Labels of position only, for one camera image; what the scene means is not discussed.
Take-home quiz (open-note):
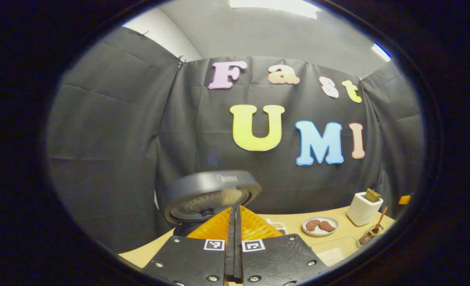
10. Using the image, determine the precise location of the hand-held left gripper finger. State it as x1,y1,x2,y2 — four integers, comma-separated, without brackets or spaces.
235,205,331,286
142,205,235,286

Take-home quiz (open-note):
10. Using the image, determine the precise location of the metal wire chopstick holder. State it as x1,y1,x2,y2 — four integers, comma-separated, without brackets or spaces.
358,224,383,247

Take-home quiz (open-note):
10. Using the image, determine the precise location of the grey rice cooker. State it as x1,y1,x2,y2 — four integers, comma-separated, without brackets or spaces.
164,170,262,237

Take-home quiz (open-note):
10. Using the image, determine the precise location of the white toaster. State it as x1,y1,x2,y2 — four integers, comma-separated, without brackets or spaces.
346,192,384,227

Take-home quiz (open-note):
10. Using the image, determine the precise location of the white divided bean dish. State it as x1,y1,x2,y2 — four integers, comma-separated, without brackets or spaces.
266,218,288,236

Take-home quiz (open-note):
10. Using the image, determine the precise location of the clear glass tray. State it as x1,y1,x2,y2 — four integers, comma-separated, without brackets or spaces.
309,236,361,267

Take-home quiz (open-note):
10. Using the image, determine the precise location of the white round plate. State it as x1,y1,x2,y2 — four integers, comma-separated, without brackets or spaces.
302,216,340,237

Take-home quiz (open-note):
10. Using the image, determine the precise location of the small ceiling light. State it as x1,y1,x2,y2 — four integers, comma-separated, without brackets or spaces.
372,43,392,62

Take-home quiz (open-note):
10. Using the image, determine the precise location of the black backdrop cloth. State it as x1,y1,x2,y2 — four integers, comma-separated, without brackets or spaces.
46,26,425,255

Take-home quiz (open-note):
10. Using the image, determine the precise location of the large ceiling light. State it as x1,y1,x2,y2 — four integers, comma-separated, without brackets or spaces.
229,0,319,19

